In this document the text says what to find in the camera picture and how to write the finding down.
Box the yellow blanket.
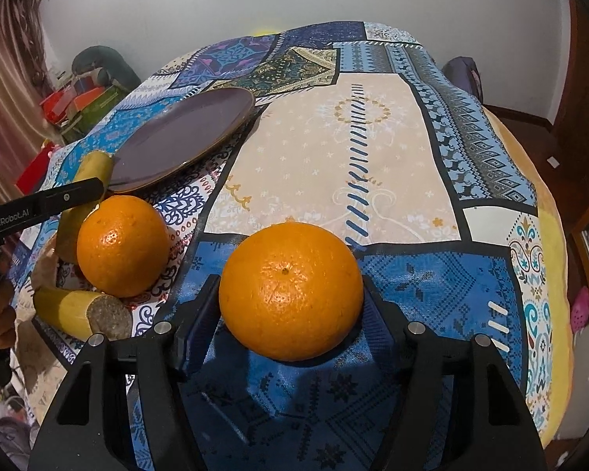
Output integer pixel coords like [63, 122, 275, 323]
[483, 106, 574, 447]

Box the dark purple round plate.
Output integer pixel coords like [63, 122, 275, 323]
[108, 87, 255, 194]

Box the brown wooden door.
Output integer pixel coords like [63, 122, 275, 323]
[553, 0, 589, 230]

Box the striped pink curtain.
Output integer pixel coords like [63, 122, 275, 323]
[0, 0, 62, 204]

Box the person's left hand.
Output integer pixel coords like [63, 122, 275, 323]
[0, 279, 15, 350]

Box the colourful patchwork bedspread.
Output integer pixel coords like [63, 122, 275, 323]
[42, 21, 553, 470]

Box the large orange with sticker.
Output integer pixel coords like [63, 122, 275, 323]
[219, 222, 364, 361]

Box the red box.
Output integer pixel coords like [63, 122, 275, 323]
[15, 141, 60, 196]

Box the grey-green plush cushion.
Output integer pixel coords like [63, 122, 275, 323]
[71, 46, 141, 91]

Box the green storage box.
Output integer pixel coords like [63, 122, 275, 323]
[61, 85, 127, 144]

